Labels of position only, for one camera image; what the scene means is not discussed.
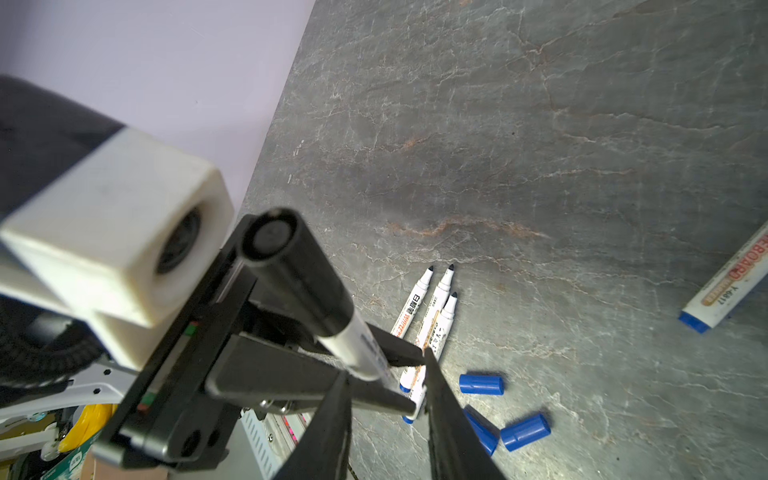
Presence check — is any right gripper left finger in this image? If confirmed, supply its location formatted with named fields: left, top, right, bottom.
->
left=275, top=373, right=352, bottom=479

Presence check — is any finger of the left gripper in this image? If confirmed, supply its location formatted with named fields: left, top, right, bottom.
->
left=251, top=299, right=427, bottom=368

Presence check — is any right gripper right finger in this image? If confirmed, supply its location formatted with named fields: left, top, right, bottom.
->
left=424, top=348, right=505, bottom=480

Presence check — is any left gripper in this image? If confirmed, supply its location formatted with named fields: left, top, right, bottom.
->
left=93, top=215, right=415, bottom=471

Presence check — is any black pen cap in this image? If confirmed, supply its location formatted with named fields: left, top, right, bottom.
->
left=237, top=207, right=354, bottom=338

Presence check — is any white marker black ink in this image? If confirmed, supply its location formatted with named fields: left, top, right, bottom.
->
left=318, top=312, right=397, bottom=390

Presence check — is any blue pen cap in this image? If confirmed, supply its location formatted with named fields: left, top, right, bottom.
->
left=464, top=408, right=498, bottom=456
left=459, top=374, right=505, bottom=396
left=500, top=413, right=551, bottom=452

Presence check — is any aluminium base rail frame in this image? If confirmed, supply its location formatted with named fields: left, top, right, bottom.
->
left=240, top=409, right=312, bottom=479

